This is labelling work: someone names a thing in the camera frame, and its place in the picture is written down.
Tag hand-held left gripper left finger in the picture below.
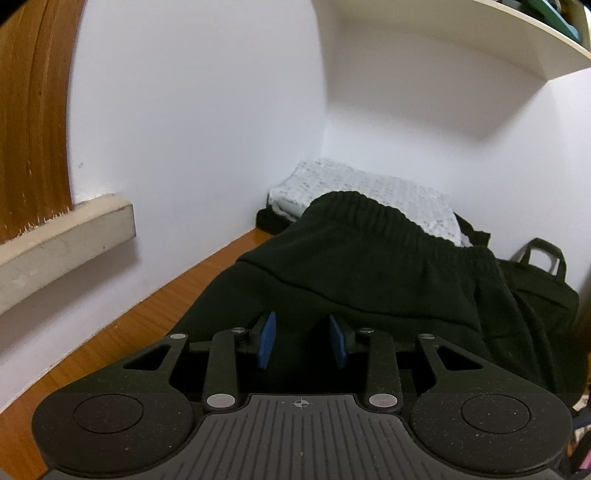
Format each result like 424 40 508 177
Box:
121 311 279 413

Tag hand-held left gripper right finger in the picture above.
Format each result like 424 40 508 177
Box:
328 313 484 414

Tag black pants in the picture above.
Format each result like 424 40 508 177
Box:
177 190 556 396

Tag dark cloth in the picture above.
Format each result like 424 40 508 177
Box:
255 206 299 237

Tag white patterned pillow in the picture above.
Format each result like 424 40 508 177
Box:
267 158 474 248

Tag black bag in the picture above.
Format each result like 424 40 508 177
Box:
496 237 581 394

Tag beige window sill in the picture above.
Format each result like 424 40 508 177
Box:
0 192 138 316

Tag white bookshelf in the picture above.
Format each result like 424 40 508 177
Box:
313 0 591 85

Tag wooden window frame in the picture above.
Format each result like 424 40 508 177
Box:
0 0 89 244

